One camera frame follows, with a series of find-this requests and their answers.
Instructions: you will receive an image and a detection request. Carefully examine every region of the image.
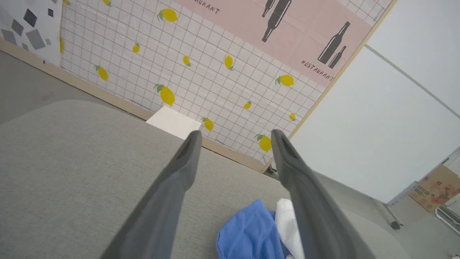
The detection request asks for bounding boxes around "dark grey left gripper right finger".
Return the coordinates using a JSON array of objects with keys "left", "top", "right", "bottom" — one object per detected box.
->
[{"left": 271, "top": 129, "right": 376, "bottom": 259}]

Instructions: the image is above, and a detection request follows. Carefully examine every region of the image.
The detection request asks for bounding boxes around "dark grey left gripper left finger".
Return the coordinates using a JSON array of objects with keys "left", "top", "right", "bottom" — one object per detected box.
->
[{"left": 101, "top": 130, "right": 203, "bottom": 259}]

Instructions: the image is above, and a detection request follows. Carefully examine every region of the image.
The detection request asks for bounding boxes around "white garment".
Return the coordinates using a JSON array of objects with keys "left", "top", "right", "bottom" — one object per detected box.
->
[{"left": 276, "top": 199, "right": 306, "bottom": 259}]

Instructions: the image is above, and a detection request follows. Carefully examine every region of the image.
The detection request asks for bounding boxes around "blue garment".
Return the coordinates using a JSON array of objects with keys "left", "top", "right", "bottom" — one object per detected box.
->
[{"left": 216, "top": 199, "right": 291, "bottom": 259}]

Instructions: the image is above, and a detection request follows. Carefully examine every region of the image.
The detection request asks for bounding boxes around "grey metal panel foot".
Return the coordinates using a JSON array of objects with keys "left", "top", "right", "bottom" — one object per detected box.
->
[{"left": 263, "top": 164, "right": 280, "bottom": 180}]

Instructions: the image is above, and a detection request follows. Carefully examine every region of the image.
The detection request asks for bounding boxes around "grey partition foot bar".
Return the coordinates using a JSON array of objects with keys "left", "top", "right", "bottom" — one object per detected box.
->
[{"left": 374, "top": 199, "right": 401, "bottom": 231}]

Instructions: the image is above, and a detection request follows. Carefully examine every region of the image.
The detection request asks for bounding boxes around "white partition board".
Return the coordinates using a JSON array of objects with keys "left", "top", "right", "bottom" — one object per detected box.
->
[{"left": 289, "top": 46, "right": 460, "bottom": 204}]

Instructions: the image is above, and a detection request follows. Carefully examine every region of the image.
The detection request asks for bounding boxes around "white box with blue side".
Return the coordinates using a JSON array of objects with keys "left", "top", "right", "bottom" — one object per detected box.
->
[{"left": 146, "top": 106, "right": 202, "bottom": 140}]

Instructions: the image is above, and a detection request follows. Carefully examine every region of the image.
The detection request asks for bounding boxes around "brown cardboard box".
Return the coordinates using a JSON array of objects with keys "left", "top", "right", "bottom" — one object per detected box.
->
[{"left": 409, "top": 165, "right": 460, "bottom": 213}]

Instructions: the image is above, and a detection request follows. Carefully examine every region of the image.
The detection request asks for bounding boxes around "white tube rack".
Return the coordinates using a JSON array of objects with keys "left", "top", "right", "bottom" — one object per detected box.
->
[{"left": 435, "top": 203, "right": 460, "bottom": 236}]

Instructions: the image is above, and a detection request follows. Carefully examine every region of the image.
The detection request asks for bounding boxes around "lemon print grid backdrop panel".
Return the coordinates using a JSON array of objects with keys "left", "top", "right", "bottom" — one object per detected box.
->
[{"left": 59, "top": 0, "right": 397, "bottom": 172}]

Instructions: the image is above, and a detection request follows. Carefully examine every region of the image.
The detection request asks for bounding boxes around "pink restaurant bottle poster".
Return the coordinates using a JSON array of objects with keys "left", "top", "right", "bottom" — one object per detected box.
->
[{"left": 174, "top": 0, "right": 374, "bottom": 88}]

